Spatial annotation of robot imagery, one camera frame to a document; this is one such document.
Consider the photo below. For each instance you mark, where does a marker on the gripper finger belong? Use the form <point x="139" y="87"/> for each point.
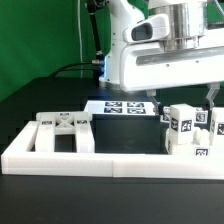
<point x="151" y="94"/>
<point x="213" y="89"/>

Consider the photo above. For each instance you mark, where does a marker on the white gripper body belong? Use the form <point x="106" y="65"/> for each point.
<point x="160" y="53"/>

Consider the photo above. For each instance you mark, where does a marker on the white chair seat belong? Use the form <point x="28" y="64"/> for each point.
<point x="200" y="146"/>

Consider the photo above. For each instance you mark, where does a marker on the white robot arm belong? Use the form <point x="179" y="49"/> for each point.
<point x="109" y="19"/>

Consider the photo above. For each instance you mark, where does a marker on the white sheet with markers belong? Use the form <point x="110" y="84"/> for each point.
<point x="120" y="107"/>

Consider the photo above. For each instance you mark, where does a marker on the white chair back frame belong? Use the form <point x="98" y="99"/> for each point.
<point x="76" y="124"/>

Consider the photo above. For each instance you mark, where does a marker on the white U-shaped fence frame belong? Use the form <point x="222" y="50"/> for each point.
<point x="20" y="159"/>

